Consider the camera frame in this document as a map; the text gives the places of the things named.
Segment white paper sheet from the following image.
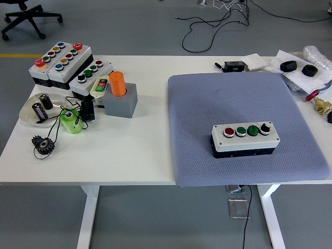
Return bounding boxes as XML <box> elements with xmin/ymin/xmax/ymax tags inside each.
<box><xmin>264</xmin><ymin>49</ymin><xmax>332</xmax><ymax>95</ymax></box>

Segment looped black floor cable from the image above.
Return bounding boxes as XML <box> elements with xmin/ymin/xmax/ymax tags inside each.
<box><xmin>181</xmin><ymin>0</ymin><xmax>251</xmax><ymax>52</ymax></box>

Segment green plastic cylinder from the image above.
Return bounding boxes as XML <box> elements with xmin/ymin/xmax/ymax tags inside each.
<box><xmin>60</xmin><ymin>108</ymin><xmax>85</xmax><ymax>134</ymax></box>

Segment thin black wire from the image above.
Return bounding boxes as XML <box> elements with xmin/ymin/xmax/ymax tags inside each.
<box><xmin>33</xmin><ymin>96</ymin><xmax>90</xmax><ymax>160</ymax></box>

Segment white table leg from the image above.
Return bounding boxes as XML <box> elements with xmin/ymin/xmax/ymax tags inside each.
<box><xmin>256</xmin><ymin>184</ymin><xmax>286</xmax><ymax>249</ymax></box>
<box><xmin>77</xmin><ymin>185</ymin><xmax>101</xmax><ymax>249</ymax></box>

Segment white four-control button box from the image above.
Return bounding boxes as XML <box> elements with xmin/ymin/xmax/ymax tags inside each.
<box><xmin>69</xmin><ymin>59</ymin><xmax>115</xmax><ymax>101</ymax></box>
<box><xmin>209</xmin><ymin>121</ymin><xmax>281</xmax><ymax>159</ymax></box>

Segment grey block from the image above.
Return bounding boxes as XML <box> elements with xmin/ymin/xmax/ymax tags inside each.
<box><xmin>103</xmin><ymin>82</ymin><xmax>138</xmax><ymax>119</ymax></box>

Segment small black adapter box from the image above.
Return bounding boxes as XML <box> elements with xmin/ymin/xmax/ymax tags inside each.
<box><xmin>80</xmin><ymin>100</ymin><xmax>96</xmax><ymax>121</ymax></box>

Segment black metal gear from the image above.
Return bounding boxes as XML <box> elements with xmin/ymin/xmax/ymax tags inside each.
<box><xmin>31</xmin><ymin>135</ymin><xmax>56</xmax><ymax>156</ymax></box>

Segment clear bubble wrap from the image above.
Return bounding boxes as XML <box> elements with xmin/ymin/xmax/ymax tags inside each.
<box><xmin>302</xmin><ymin>45</ymin><xmax>332</xmax><ymax>72</ymax></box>

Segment black cable under table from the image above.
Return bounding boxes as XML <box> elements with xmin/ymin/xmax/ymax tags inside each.
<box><xmin>242</xmin><ymin>184</ymin><xmax>253</xmax><ymax>249</ymax></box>

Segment black device, green label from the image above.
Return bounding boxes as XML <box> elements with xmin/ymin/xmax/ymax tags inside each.
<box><xmin>224</xmin><ymin>61</ymin><xmax>246</xmax><ymax>73</ymax></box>

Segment orange cylinder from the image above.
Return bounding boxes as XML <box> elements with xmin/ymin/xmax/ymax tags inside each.
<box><xmin>108</xmin><ymin>71</ymin><xmax>127</xmax><ymax>97</ymax></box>

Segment black foam ring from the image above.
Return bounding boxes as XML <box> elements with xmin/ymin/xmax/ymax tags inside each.
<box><xmin>301</xmin><ymin>64</ymin><xmax>319</xmax><ymax>77</ymax></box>
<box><xmin>280</xmin><ymin>60</ymin><xmax>298</xmax><ymax>73</ymax></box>

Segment white wall switch plate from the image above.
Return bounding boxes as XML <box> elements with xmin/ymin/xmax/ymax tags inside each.
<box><xmin>244</xmin><ymin>53</ymin><xmax>268</xmax><ymax>71</ymax></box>

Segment black office chair base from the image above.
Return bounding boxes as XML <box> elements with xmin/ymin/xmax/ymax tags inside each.
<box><xmin>1</xmin><ymin>0</ymin><xmax>64</xmax><ymax>42</ymax></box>

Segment grey under-table box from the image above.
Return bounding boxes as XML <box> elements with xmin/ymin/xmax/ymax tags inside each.
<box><xmin>225</xmin><ymin>184</ymin><xmax>247</xmax><ymax>194</ymax></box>

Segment cream red-green switch box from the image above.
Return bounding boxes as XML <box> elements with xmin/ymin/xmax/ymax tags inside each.
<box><xmin>90</xmin><ymin>75</ymin><xmax>111</xmax><ymax>108</ymax></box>

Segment black striped capacitor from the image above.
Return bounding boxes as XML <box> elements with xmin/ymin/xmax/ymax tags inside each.
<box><xmin>31</xmin><ymin>102</ymin><xmax>49</xmax><ymax>120</ymax></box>

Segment shallow metal bowl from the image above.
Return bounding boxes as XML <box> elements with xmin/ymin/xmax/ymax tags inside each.
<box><xmin>19</xmin><ymin>92</ymin><xmax>68</xmax><ymax>128</ymax></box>

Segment metal floor socket plate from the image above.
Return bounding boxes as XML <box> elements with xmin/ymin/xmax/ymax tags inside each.
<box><xmin>227</xmin><ymin>198</ymin><xmax>251</xmax><ymax>219</ymax></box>

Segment white floor cable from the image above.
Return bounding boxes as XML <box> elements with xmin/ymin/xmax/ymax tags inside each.
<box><xmin>212</xmin><ymin>0</ymin><xmax>244</xmax><ymax>12</ymax></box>

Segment blue-grey textured mat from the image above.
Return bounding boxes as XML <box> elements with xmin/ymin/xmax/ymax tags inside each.
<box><xmin>168</xmin><ymin>72</ymin><xmax>330</xmax><ymax>188</ymax></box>

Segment brass valve, red handle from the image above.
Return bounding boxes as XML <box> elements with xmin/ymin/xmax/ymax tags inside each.
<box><xmin>305</xmin><ymin>90</ymin><xmax>332</xmax><ymax>115</ymax></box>

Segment dark brown capacitor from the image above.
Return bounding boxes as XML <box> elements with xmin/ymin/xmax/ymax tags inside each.
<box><xmin>38</xmin><ymin>93</ymin><xmax>54</xmax><ymax>110</ymax></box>

